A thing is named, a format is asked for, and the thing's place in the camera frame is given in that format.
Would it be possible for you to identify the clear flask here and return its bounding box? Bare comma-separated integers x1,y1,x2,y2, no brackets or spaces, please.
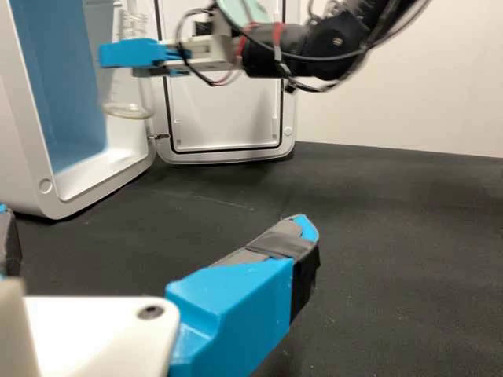
100,0,155,122

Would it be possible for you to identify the white incubator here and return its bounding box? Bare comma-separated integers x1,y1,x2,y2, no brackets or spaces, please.
0,0,159,221

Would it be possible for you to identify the incubator door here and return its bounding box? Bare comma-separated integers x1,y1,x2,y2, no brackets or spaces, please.
151,0,299,166

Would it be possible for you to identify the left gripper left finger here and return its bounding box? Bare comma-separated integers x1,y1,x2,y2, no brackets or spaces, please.
0,202,22,281

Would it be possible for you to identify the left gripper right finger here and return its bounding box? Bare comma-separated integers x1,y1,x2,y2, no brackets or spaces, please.
164,213,321,377

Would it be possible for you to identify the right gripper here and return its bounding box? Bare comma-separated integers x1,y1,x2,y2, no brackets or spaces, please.
97,33,247,79

